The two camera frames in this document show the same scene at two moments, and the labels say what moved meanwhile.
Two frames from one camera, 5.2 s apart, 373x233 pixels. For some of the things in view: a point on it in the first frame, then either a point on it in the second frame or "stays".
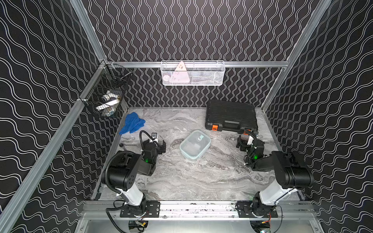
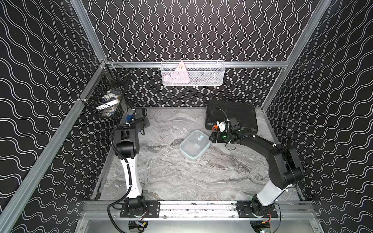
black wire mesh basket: x=104 y=93 stays
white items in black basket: x=109 y=103 stays
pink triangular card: x=180 y=77 stays
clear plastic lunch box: x=195 y=145 stays
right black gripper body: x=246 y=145 → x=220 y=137
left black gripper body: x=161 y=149 → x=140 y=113
